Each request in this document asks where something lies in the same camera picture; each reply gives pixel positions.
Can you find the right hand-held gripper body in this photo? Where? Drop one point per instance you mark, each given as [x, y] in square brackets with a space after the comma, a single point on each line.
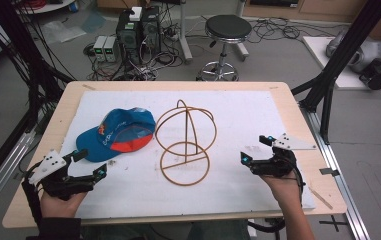
[278, 165]

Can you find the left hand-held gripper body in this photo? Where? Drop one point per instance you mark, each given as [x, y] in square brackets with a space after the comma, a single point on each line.
[49, 165]

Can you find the blue and orange cap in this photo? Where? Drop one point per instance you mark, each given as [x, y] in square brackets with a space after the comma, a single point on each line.
[121, 130]

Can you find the person's right hand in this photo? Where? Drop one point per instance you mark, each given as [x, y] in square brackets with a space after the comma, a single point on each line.
[288, 191]

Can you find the person's left hand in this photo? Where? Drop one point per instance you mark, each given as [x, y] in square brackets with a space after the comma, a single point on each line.
[59, 206]

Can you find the white cloth mat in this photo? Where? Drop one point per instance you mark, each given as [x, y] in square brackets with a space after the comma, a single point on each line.
[231, 120]

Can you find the black tape piece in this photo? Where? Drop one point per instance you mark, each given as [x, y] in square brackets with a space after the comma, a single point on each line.
[328, 171]

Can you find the thin wooden stick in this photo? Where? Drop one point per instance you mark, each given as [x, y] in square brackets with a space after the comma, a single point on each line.
[321, 199]

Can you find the grey metal stand leg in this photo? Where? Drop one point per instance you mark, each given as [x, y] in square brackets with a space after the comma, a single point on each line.
[184, 36]
[242, 46]

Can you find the white platform board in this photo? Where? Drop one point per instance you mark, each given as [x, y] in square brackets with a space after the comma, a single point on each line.
[344, 78]

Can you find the grey power supply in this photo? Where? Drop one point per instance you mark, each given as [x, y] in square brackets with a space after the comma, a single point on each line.
[99, 48]
[112, 49]

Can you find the black round stool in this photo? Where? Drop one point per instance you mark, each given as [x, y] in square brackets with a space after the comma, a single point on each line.
[228, 28]

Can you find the clear plastic sheet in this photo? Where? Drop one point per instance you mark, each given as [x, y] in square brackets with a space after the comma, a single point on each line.
[63, 31]

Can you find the black device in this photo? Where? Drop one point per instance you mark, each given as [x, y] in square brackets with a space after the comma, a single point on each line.
[378, 76]

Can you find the black computer tower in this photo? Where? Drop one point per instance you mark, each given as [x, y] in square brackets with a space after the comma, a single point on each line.
[151, 30]
[128, 38]

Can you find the grey robot shell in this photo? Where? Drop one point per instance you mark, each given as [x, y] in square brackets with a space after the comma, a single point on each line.
[368, 53]

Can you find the white box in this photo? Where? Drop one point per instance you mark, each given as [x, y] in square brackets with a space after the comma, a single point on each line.
[136, 14]

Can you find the aluminium rail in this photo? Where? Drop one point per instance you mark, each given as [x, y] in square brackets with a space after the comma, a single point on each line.
[1, 173]
[331, 160]

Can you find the black frame post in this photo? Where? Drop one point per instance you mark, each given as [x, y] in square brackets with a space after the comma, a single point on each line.
[21, 50]
[344, 50]

